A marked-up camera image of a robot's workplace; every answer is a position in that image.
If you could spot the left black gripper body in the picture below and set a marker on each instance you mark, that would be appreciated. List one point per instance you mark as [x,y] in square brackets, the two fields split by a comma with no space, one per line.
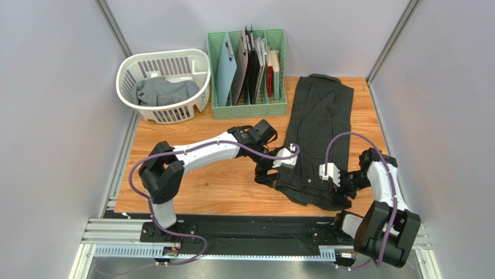
[264,164]

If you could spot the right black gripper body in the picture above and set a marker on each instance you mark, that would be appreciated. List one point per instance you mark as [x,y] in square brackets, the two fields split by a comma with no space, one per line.
[338,187]

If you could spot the black pinstriped long sleeve shirt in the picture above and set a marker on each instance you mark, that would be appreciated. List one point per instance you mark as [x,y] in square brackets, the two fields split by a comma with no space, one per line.
[321,110]

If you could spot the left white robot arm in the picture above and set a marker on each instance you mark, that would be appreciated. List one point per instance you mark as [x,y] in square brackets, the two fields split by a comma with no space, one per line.
[162,174]

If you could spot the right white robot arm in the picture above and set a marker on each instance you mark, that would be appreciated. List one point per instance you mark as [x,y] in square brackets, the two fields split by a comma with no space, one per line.
[388,230]

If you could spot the red book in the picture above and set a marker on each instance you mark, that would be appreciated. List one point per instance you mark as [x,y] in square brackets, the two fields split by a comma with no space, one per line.
[270,81]

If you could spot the black folder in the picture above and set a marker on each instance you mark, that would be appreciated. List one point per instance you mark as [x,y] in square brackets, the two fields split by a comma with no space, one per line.
[252,63]

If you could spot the mauve clipboard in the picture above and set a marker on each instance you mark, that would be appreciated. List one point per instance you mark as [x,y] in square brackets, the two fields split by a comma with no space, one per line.
[242,59]

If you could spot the blue clipboard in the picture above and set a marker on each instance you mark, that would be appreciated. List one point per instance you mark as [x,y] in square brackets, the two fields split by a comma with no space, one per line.
[226,70]

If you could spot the green spine book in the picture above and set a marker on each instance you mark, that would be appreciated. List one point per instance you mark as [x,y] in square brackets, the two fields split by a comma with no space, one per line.
[275,75]

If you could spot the grey notebook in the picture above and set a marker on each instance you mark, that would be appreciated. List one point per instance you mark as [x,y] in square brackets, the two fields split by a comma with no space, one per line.
[260,44]

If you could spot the white laundry basket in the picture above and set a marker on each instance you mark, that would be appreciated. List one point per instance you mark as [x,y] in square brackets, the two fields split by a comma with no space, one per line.
[175,66]

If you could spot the grey shirt in basket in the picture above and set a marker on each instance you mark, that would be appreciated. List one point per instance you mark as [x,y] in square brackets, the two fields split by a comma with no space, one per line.
[158,91]

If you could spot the green file organizer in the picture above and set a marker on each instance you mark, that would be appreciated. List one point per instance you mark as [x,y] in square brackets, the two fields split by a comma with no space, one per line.
[265,106]

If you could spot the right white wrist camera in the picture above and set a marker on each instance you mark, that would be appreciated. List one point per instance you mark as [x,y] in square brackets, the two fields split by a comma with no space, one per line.
[329,172]

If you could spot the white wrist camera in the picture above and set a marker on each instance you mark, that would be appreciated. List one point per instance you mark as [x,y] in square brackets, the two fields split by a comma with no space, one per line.
[329,172]
[286,157]

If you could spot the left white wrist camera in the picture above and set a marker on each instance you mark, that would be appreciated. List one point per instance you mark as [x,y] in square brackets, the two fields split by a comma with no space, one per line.
[286,157]

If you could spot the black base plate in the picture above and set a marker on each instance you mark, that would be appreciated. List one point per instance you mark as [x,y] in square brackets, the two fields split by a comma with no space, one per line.
[230,235]

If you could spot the aluminium rail frame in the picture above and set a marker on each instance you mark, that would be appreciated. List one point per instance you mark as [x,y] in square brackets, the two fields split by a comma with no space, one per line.
[110,245]

